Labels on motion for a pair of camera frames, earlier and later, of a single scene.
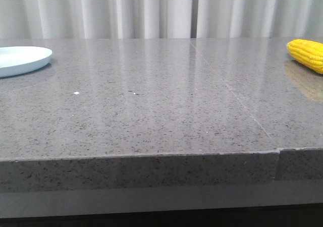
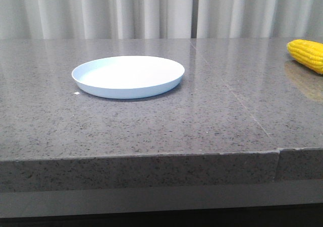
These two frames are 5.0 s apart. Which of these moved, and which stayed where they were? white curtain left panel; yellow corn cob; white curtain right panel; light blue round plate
Moved: light blue round plate
Stayed: white curtain right panel; white curtain left panel; yellow corn cob
